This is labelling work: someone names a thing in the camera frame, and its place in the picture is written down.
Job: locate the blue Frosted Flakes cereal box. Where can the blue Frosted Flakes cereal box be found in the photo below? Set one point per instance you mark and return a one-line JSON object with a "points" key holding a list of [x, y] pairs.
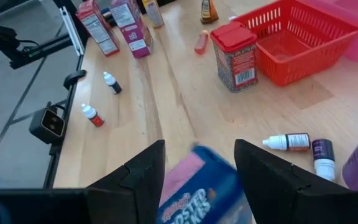
{"points": [[197, 202]]}

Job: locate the red cereal box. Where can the red cereal box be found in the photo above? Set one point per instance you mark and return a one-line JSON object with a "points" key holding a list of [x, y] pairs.
{"points": [[99, 31]]}

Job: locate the red plastic basket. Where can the red plastic basket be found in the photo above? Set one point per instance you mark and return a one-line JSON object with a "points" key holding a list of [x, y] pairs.
{"points": [[291, 67]]}

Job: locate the magenta Raisin Bran cereal box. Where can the magenta Raisin Bran cereal box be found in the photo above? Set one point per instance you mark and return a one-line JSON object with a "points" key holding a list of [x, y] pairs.
{"points": [[132, 31]]}

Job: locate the dropper bottle with ingredients label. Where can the dropper bottle with ingredients label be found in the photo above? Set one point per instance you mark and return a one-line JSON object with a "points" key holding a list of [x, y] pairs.
{"points": [[114, 85]]}

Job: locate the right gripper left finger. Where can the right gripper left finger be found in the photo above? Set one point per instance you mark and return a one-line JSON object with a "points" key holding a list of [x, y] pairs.
{"points": [[129, 199]]}

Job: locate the white strip on frame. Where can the white strip on frame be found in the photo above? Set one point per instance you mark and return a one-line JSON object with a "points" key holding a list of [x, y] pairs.
{"points": [[71, 31]]}

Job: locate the yellow Corn Pops cereal box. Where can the yellow Corn Pops cereal box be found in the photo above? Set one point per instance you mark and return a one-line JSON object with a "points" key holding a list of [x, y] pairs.
{"points": [[154, 14]]}

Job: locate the dropper bottle with red label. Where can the dropper bottle with red label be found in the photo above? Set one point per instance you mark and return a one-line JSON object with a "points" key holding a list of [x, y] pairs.
{"points": [[95, 119]]}

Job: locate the brown pouch with nutrition label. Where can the brown pouch with nutrition label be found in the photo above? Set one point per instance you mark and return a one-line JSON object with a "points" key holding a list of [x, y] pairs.
{"points": [[209, 12]]}

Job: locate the smoked paprika tin red lid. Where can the smoked paprika tin red lid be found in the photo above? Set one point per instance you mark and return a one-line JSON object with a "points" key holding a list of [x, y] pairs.
{"points": [[236, 62]]}

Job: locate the amber dropper bottle white cap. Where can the amber dropper bottle white cap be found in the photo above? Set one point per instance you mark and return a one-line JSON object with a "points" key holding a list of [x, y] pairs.
{"points": [[295, 141]]}

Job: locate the purple dropper bottle white cap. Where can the purple dropper bottle white cap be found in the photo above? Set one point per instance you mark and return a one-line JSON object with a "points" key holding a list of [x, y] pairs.
{"points": [[323, 149]]}

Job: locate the black frame clamp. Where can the black frame clamp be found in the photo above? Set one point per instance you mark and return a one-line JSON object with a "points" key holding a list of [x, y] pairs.
{"points": [[73, 77]]}

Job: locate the black metal table frame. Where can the black metal table frame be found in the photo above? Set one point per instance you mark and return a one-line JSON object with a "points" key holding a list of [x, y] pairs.
{"points": [[54, 165]]}

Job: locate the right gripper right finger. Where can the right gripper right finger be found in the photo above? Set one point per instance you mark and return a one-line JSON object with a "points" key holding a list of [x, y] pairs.
{"points": [[284, 199]]}

